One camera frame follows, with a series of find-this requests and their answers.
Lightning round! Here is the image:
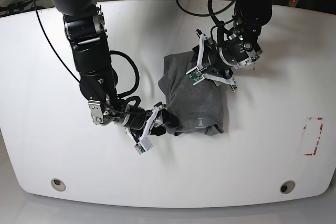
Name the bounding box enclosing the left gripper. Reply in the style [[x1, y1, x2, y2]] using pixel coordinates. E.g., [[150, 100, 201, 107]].
[[186, 29, 237, 92]]

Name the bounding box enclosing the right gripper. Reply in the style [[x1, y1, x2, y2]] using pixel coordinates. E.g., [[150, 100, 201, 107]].
[[125, 102, 179, 145]]

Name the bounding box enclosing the grey T-shirt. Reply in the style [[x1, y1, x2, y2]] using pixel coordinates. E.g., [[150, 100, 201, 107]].
[[158, 51, 224, 136]]

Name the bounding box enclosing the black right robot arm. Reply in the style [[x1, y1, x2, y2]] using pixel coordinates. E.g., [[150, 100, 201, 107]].
[[52, 0, 179, 147]]

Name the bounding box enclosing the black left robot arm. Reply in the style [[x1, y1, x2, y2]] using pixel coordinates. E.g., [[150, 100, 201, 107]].
[[186, 0, 272, 91]]

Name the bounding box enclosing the left table grommet hole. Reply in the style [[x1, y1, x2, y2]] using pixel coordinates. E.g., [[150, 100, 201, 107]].
[[51, 178, 66, 192]]

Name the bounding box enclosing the table grommet hole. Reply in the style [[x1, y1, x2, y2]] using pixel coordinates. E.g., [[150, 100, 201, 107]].
[[51, 178, 66, 192], [280, 180, 296, 194]]

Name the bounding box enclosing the right table grommet hole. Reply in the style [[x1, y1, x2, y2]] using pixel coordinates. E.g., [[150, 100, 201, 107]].
[[280, 180, 296, 194]]

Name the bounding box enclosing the red tape rectangle marking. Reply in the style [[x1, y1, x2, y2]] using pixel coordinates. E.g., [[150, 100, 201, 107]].
[[301, 118, 323, 156]]

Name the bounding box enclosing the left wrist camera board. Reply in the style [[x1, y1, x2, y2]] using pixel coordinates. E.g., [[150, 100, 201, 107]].
[[186, 69, 205, 86]]

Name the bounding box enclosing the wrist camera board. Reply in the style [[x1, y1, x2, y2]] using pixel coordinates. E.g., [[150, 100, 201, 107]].
[[186, 69, 205, 86], [134, 138, 153, 155]]

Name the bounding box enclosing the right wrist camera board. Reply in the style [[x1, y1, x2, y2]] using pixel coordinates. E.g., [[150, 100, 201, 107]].
[[134, 138, 153, 155]]

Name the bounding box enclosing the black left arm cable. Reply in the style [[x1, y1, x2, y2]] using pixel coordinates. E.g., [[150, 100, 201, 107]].
[[175, 0, 245, 33]]

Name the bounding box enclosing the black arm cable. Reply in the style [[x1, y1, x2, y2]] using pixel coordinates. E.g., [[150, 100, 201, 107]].
[[175, 0, 245, 33], [30, 0, 142, 101]]

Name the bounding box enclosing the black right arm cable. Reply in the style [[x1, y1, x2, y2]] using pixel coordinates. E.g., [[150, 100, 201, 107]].
[[30, 0, 142, 101]]

